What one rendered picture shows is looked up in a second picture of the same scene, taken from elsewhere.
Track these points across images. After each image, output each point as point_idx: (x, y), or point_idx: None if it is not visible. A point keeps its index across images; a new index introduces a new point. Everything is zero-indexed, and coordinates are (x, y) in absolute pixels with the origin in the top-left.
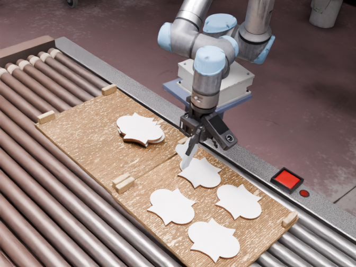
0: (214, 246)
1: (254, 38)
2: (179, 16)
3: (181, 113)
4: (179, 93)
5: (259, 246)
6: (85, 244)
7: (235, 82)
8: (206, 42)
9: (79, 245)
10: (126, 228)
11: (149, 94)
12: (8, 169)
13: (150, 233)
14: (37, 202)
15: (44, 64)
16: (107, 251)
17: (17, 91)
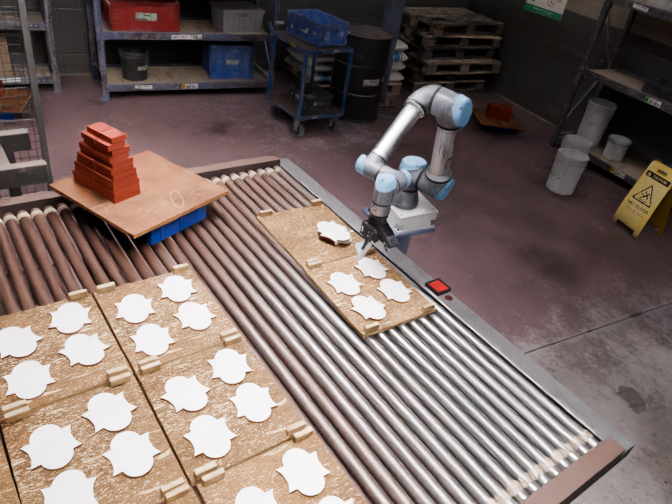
0: (368, 311)
1: (435, 178)
2: (373, 151)
3: None
4: None
5: (400, 318)
6: (279, 294)
7: (420, 214)
8: (387, 171)
9: None
10: (309, 291)
11: (348, 211)
12: (233, 242)
13: (325, 298)
14: (251, 265)
15: (269, 177)
16: (294, 301)
17: (245, 193)
